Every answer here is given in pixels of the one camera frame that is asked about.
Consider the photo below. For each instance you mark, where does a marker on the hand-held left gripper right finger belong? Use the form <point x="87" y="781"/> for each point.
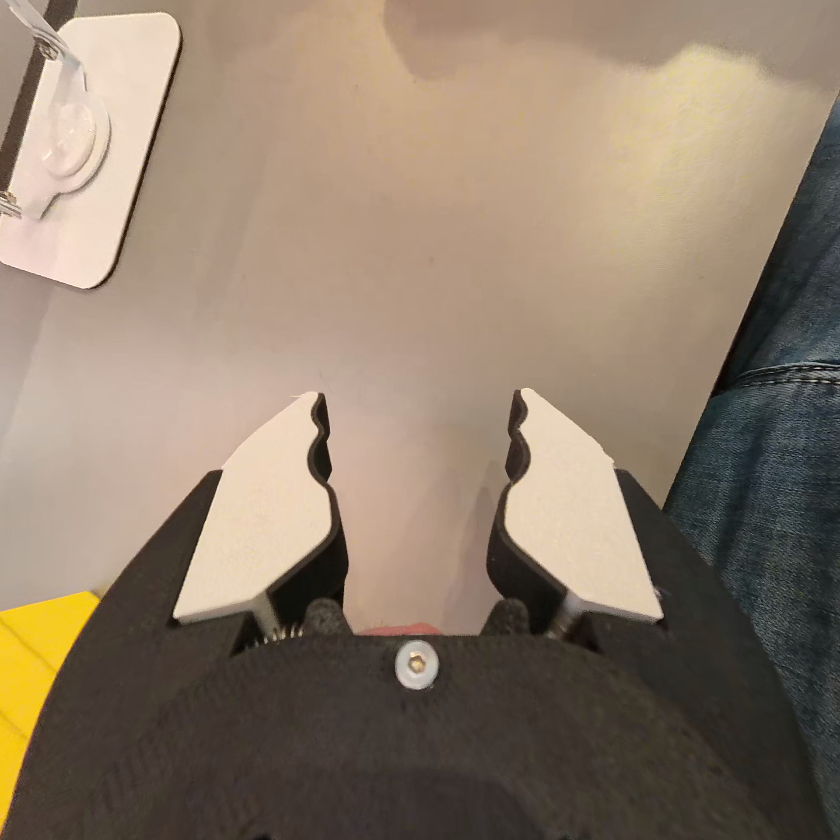
<point x="578" y="525"/>

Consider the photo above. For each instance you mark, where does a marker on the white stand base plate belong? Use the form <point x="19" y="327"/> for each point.
<point x="125" y="158"/>

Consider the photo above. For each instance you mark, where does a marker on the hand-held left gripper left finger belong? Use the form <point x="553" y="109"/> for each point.
<point x="256" y="525"/>

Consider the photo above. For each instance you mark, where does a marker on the yellow plastic bin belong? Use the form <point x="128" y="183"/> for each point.
<point x="33" y="670"/>

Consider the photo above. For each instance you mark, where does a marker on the person's legs in jeans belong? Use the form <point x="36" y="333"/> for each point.
<point x="775" y="499"/>

